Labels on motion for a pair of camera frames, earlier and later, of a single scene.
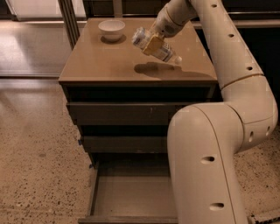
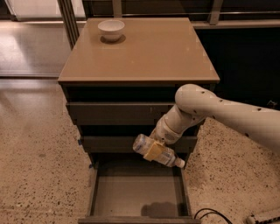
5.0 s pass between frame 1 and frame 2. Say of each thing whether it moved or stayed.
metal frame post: stayed
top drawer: stayed
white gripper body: moved
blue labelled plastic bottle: moved
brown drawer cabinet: stayed
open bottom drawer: stayed
